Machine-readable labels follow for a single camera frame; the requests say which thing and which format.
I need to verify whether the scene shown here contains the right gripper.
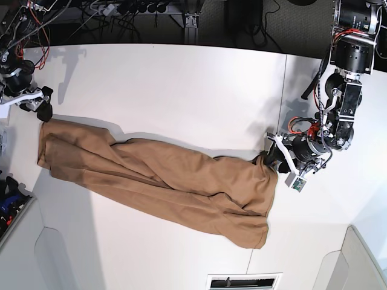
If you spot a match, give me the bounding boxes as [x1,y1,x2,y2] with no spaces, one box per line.
[1,71,53,123]

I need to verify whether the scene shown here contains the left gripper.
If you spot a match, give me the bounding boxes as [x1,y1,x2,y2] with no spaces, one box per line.
[261,131,328,177]

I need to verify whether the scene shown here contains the brown t-shirt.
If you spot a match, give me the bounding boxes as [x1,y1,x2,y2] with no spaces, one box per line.
[37,120,278,249]

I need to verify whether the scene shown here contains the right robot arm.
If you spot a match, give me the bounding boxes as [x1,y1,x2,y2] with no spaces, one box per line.
[1,1,56,122]

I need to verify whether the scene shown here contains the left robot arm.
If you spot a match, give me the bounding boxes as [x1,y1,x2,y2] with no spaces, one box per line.
[262,1,386,176]

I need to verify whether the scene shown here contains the clear plastic box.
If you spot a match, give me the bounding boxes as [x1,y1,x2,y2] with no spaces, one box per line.
[0,122,8,156]

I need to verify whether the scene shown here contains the bin of tools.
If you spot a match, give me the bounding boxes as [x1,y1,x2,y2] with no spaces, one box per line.
[0,176,32,237]

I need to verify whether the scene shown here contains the white power strip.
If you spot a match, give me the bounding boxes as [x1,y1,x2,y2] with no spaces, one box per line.
[89,2,117,17]

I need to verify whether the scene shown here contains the grey right chair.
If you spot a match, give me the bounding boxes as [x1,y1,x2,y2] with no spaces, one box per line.
[313,225,386,290]

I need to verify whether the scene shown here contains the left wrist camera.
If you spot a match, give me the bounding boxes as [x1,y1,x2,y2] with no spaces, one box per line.
[285,172,307,192]

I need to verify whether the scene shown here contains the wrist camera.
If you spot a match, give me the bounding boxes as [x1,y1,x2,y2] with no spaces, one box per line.
[0,104,9,119]
[285,172,307,192]

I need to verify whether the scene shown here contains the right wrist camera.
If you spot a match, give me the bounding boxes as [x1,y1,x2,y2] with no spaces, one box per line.
[0,104,9,119]

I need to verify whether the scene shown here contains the aluminium frame post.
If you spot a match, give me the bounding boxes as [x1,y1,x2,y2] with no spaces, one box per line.
[183,13,199,45]

